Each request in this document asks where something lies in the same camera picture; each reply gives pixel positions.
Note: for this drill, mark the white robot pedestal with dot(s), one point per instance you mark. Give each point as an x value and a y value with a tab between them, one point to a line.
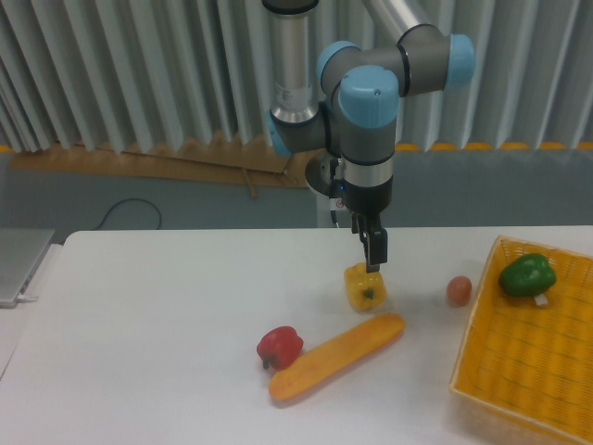
329	204

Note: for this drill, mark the yellow woven basket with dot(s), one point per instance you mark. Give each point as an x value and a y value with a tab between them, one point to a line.
531	363

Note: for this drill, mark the long orange bread loaf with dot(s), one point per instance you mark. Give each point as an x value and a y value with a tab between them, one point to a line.
335	355

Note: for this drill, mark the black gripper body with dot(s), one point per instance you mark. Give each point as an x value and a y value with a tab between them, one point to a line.
367	200

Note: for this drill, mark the brown egg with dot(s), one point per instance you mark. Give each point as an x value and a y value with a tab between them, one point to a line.
459	290

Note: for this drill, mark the yellow bell pepper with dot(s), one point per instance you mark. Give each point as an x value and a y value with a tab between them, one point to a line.
365	291

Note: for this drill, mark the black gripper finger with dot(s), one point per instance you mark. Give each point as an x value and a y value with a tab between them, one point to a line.
375	237
358	226

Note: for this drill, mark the green bell pepper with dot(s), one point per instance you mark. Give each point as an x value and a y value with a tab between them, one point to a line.
528	276

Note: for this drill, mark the brown cardboard sheet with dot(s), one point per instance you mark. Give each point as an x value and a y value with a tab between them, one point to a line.
253	166

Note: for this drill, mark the silver laptop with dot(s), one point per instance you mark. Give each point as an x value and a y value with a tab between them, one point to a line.
22	251

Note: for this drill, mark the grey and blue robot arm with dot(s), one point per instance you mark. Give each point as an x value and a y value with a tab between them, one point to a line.
345	100

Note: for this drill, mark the white tag in basket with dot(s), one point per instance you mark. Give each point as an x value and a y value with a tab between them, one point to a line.
541	300

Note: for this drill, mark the red bell pepper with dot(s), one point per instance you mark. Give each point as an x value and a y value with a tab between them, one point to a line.
279	348

